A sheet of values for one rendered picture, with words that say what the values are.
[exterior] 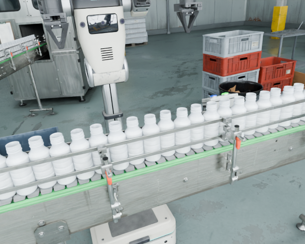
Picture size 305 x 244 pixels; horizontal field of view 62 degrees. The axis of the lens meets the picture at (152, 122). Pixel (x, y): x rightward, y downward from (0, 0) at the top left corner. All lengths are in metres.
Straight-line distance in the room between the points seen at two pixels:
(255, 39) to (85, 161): 2.86
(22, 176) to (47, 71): 3.83
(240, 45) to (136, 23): 7.43
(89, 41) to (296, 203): 1.94
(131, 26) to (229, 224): 8.97
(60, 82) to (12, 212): 3.81
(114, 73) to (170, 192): 0.70
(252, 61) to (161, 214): 2.29
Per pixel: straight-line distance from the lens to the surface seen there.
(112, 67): 1.35
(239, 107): 1.00
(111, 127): 0.81
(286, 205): 2.35
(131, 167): 0.88
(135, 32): 10.32
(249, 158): 1.10
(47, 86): 4.68
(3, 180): 0.86
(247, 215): 2.18
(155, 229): 1.69
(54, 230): 0.94
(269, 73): 3.76
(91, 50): 1.32
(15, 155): 0.82
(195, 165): 0.95
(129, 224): 1.71
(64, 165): 0.82
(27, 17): 4.56
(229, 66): 3.16
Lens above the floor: 1.50
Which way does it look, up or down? 25 degrees down
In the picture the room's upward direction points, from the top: 4 degrees counter-clockwise
